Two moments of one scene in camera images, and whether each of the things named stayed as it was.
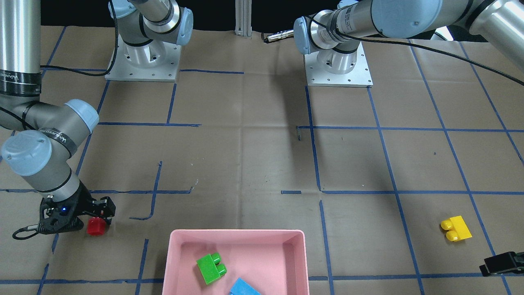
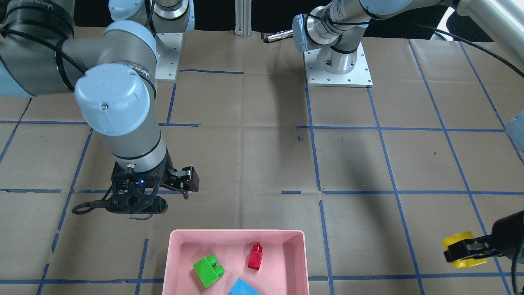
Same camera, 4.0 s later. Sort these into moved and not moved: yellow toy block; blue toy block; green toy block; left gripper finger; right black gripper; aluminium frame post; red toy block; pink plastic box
Moved: left gripper finger; red toy block; yellow toy block; right black gripper
Not moved: green toy block; aluminium frame post; pink plastic box; blue toy block
